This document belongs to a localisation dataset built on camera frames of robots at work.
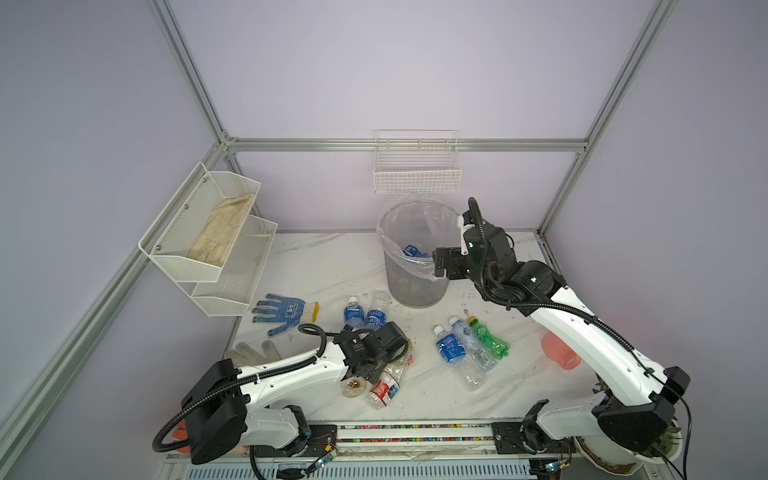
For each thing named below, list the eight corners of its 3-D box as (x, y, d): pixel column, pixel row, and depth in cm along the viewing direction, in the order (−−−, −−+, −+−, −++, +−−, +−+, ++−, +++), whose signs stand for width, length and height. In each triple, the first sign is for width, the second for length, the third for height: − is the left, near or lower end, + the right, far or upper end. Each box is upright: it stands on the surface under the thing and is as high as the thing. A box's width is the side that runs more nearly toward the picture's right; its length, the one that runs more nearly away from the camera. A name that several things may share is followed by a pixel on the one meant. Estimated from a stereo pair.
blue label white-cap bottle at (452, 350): (470, 396, 83) (474, 391, 78) (426, 340, 93) (427, 332, 89) (486, 383, 85) (491, 377, 81) (441, 329, 96) (444, 321, 91)
